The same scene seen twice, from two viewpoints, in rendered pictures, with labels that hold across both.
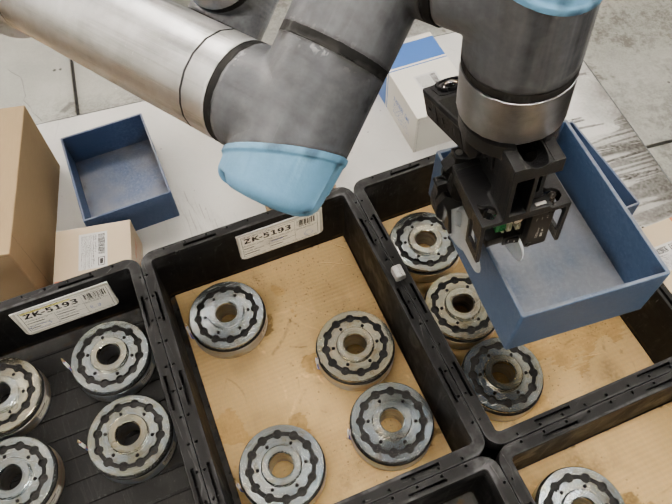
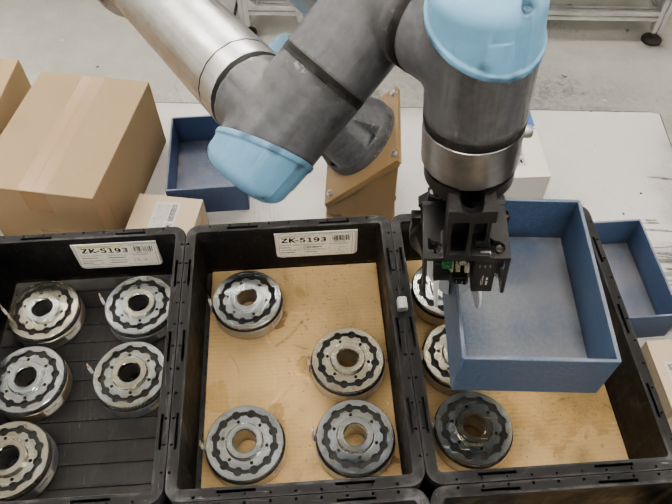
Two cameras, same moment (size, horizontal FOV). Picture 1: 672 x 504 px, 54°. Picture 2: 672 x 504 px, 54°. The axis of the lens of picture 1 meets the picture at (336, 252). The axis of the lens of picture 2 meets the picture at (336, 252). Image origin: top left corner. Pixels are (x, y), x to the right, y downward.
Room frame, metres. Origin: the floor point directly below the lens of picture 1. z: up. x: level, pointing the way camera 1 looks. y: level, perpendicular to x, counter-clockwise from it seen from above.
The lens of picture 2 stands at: (-0.05, -0.13, 1.70)
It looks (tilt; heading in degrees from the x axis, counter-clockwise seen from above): 54 degrees down; 17
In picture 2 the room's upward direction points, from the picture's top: 1 degrees counter-clockwise
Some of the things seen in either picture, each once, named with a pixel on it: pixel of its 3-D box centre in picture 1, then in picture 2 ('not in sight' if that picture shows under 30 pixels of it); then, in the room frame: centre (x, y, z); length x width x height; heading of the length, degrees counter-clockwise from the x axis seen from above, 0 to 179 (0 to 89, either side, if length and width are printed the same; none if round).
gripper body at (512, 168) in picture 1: (504, 169); (464, 215); (0.32, -0.13, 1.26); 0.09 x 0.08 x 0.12; 13
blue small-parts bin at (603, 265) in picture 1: (537, 228); (518, 290); (0.37, -0.20, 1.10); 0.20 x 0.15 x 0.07; 16
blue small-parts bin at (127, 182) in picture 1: (119, 176); (209, 162); (0.76, 0.38, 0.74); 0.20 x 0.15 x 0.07; 22
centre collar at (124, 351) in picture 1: (109, 354); (139, 303); (0.36, 0.30, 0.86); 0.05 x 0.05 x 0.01
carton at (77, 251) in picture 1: (100, 278); (163, 243); (0.55, 0.38, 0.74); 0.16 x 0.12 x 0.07; 9
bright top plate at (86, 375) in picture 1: (110, 356); (139, 304); (0.36, 0.30, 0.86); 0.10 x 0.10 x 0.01
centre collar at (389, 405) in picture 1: (392, 420); (355, 435); (0.25, -0.06, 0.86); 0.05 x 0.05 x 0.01
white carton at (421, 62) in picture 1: (421, 91); (503, 155); (0.93, -0.18, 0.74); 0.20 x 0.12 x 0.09; 19
